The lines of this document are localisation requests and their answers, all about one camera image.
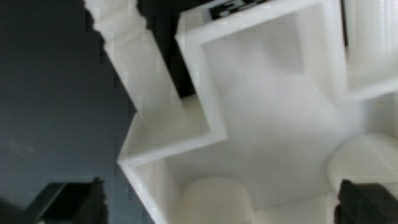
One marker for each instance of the white chair seat part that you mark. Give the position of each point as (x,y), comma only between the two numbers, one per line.
(292,62)

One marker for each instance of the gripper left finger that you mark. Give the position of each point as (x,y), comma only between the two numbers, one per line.
(68,204)

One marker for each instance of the white chair leg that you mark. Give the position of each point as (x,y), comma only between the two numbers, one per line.
(365,161)
(216,203)

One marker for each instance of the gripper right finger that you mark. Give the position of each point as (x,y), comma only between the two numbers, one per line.
(369,204)

